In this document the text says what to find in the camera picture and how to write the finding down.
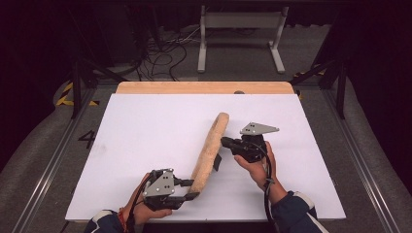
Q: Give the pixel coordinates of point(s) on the grey metal stand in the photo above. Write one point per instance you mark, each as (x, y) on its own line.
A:
(243, 20)

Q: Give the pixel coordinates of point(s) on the person's right hand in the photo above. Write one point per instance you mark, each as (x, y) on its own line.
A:
(256, 171)

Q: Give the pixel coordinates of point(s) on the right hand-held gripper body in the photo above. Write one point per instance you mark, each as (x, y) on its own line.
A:
(249, 147)

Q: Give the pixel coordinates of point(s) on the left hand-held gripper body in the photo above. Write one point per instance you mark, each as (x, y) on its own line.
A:
(160, 187)

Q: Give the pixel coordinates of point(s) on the aluminium floor rail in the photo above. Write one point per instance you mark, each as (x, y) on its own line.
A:
(51, 165)
(362, 161)

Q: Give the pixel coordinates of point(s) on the person's left hand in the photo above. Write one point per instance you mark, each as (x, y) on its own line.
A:
(145, 213)

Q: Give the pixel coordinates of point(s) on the black metal stand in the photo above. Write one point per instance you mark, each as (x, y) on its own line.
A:
(76, 87)
(340, 87)

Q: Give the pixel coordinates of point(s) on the white board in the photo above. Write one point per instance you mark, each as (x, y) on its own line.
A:
(145, 129)

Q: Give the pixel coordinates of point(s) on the wooden table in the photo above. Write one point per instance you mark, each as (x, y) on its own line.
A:
(181, 87)

